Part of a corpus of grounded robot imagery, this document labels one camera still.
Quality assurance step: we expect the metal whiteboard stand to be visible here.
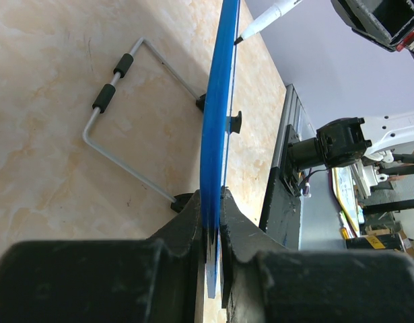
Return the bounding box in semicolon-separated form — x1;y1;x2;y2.
81;36;243;213

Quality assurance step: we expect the blue framed whiteboard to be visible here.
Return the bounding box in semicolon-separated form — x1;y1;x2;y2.
200;0;240;299

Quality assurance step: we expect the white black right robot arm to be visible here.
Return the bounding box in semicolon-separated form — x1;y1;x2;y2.
283;1;414;171

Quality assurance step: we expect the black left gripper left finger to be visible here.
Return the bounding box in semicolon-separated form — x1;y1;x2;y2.
0;192;205;322

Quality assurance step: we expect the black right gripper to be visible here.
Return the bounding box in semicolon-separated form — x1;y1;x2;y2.
331;0;414;53

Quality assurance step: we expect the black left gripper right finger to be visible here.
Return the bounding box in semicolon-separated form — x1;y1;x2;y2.
220;188;414;322

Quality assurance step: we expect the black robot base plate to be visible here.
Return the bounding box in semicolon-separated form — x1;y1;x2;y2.
258;124;302;250

